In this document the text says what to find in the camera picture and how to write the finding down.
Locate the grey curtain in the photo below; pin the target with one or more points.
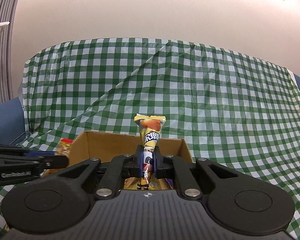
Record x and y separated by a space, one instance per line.
0 67

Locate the orange red snack packet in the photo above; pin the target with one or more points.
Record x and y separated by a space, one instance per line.
65 145

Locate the cardboard box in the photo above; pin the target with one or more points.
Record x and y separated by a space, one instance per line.
110 146

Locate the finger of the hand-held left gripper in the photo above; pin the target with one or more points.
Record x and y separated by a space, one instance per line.
27 161
15 150

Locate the yellow snack packet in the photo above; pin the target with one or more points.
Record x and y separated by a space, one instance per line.
150 130

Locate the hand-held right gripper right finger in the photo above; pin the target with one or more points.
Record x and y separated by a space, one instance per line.
157 161

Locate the green checkered tablecloth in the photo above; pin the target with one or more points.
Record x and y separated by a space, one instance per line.
190 92

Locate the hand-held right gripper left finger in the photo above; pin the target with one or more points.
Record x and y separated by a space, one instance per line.
139 161

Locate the blue sofa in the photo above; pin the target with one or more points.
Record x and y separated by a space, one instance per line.
5 120

